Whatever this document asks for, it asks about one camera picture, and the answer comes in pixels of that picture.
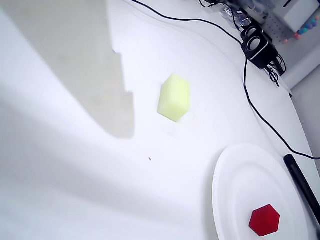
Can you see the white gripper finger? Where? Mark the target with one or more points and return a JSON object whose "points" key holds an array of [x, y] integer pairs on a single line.
{"points": [[62, 50]]}

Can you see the pale yellow-green foam block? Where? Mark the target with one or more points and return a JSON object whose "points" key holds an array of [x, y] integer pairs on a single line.
{"points": [[173, 97]]}

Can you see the red block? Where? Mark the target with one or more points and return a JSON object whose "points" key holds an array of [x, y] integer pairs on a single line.
{"points": [[264, 220]]}

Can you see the clear plastic bag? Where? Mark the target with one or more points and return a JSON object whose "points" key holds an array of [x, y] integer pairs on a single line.
{"points": [[236, 15]]}

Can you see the black desktop speaker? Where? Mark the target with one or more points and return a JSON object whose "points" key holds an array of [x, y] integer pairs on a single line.
{"points": [[260, 50]]}

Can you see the grey perforated panel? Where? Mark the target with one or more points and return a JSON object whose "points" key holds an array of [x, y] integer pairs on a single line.
{"points": [[277, 32]]}

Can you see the white paper plate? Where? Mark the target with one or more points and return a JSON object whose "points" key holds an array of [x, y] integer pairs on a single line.
{"points": [[237, 180]]}

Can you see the white box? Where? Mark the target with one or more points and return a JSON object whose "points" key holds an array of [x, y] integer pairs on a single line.
{"points": [[300, 12]]}

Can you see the black rod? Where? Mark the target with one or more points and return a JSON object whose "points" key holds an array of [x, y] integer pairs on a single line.
{"points": [[300, 177]]}

